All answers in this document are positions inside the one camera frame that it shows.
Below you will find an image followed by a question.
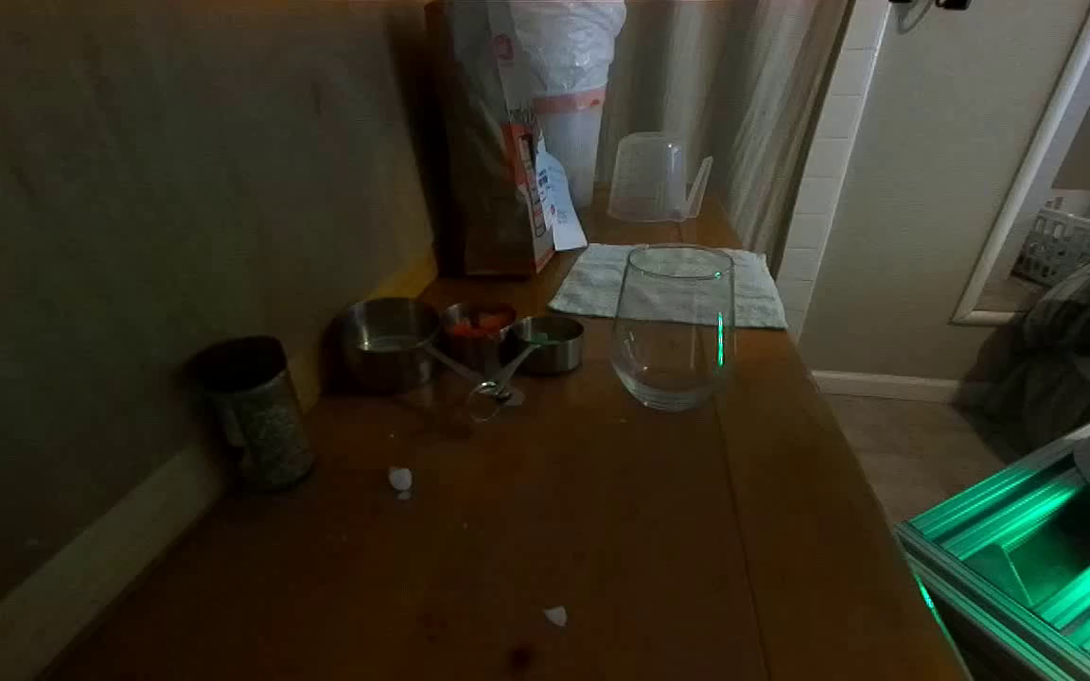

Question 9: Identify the white crumb front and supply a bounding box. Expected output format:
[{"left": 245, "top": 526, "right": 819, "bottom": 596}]
[{"left": 544, "top": 606, "right": 573, "bottom": 628}]

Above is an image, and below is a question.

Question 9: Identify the white laundry basket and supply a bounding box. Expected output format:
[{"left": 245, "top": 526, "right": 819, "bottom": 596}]
[{"left": 1014, "top": 188, "right": 1090, "bottom": 288}]

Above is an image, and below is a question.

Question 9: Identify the stemless wine glass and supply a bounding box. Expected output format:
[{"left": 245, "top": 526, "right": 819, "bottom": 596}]
[{"left": 608, "top": 246, "right": 737, "bottom": 417}]

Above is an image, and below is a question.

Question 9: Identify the brown paper bag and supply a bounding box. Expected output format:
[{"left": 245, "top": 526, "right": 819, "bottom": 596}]
[{"left": 425, "top": 0, "right": 554, "bottom": 277}]

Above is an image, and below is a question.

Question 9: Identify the small steel measuring spoon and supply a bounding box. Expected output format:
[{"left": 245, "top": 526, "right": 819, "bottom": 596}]
[{"left": 466, "top": 380, "right": 524, "bottom": 420}]

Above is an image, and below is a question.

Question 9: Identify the white bin with liner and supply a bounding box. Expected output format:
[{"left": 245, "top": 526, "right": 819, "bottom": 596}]
[{"left": 511, "top": 0, "right": 630, "bottom": 210}]

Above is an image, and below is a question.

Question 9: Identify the small steel measuring cup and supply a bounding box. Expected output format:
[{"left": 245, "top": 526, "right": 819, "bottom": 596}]
[{"left": 501, "top": 314, "right": 582, "bottom": 383}]

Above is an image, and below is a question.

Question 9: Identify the plaid blanket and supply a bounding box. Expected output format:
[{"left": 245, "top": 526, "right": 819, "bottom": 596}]
[{"left": 958, "top": 264, "right": 1090, "bottom": 459}]

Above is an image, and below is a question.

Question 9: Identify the light blue towel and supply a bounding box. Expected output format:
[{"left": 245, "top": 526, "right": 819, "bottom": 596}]
[{"left": 554, "top": 241, "right": 789, "bottom": 331}]

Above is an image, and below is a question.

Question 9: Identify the measuring cup with red bits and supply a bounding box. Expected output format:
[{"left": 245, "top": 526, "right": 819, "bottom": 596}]
[{"left": 443, "top": 304, "right": 514, "bottom": 374}]

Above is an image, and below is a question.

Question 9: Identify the green lit aluminium robot base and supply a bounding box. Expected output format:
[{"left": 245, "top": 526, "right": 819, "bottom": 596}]
[{"left": 898, "top": 424, "right": 1090, "bottom": 681}]

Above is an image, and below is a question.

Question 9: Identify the large steel measuring cup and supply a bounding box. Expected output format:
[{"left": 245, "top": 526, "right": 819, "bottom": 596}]
[{"left": 336, "top": 301, "right": 477, "bottom": 394}]

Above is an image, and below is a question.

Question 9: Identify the clear plastic measuring pitcher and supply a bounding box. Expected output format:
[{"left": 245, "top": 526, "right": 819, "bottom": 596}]
[{"left": 606, "top": 133, "right": 710, "bottom": 227}]

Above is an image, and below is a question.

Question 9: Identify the patterned tin can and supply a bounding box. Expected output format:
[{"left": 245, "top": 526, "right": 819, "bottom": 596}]
[{"left": 189, "top": 336, "right": 319, "bottom": 492}]

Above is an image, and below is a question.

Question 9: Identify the white crumb near can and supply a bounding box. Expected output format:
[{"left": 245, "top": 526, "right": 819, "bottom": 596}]
[{"left": 387, "top": 464, "right": 418, "bottom": 497}]

